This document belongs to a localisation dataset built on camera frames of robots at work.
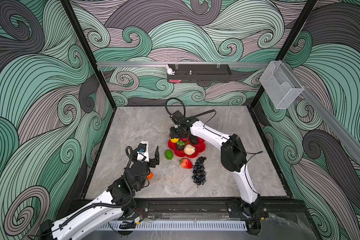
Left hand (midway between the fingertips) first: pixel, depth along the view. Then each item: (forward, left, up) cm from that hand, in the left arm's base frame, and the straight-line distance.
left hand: (150, 145), depth 73 cm
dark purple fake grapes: (-7, -27, -18) cm, 33 cm away
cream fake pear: (+6, -21, -15) cm, 27 cm away
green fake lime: (+5, -9, -19) cm, 21 cm away
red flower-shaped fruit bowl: (+9, -28, -17) cm, 34 cm away
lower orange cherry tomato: (-8, +1, -20) cm, 22 cm away
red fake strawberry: (-1, -19, -17) cm, 26 cm away
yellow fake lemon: (+12, -12, -14) cm, 22 cm away
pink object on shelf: (+39, -10, +11) cm, 42 cm away
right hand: (+16, -11, -13) cm, 24 cm away
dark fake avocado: (0, -21, +7) cm, 22 cm away
